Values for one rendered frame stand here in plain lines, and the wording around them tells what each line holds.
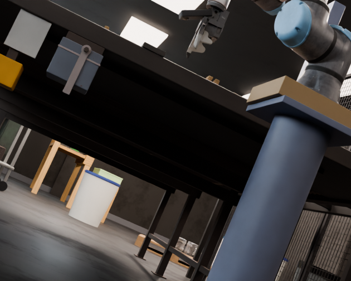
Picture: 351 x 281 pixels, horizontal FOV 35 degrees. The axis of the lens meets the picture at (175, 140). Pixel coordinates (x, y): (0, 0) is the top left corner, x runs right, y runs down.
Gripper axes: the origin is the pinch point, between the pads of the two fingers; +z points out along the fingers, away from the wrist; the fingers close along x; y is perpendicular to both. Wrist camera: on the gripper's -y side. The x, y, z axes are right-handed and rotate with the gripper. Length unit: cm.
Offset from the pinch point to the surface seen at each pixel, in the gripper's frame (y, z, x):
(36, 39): -46, 24, -22
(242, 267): 32, 61, -50
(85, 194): -2, 68, 567
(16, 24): -53, 22, -23
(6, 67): -50, 36, -25
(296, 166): 35, 30, -51
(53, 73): -37, 31, -24
